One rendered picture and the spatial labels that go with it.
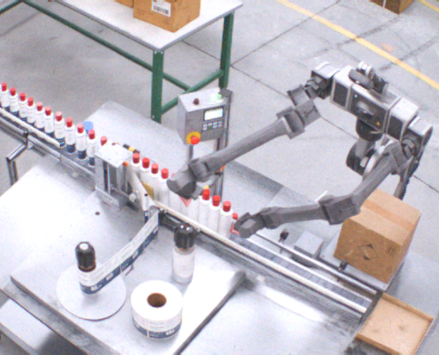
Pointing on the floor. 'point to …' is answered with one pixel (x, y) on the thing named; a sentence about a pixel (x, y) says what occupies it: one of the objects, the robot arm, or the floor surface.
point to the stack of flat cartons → (393, 4)
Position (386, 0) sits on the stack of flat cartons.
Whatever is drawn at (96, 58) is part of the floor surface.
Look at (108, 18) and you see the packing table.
